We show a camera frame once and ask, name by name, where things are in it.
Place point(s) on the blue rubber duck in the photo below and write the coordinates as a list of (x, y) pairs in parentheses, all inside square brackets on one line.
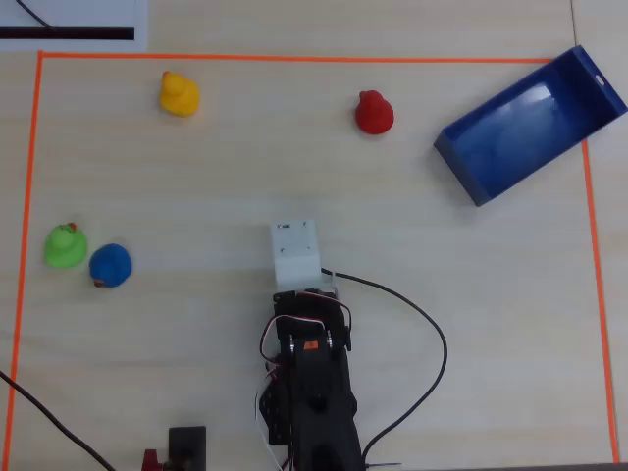
[(112, 265)]

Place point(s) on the orange tape strip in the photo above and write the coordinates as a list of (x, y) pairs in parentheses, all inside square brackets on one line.
[(294, 58), (30, 172), (599, 294)]

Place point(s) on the white paper sheet black bar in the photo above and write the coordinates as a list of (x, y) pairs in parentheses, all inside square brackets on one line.
[(140, 19)]

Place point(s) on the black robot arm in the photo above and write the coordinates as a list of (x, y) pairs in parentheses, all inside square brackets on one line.
[(319, 392)]

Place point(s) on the yellow rubber duck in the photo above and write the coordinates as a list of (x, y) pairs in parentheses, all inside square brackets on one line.
[(180, 98)]

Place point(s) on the red rubber duck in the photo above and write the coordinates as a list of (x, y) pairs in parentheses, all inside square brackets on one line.
[(375, 115)]

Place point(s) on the blue plastic box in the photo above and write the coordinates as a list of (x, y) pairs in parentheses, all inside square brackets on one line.
[(515, 132)]

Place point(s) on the black clamp red knob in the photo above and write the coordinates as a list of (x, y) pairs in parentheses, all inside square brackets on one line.
[(186, 441)]

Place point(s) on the green rubber duck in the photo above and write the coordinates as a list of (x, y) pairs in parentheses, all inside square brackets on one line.
[(64, 247)]

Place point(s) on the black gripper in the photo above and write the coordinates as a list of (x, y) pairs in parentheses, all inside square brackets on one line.
[(305, 299)]

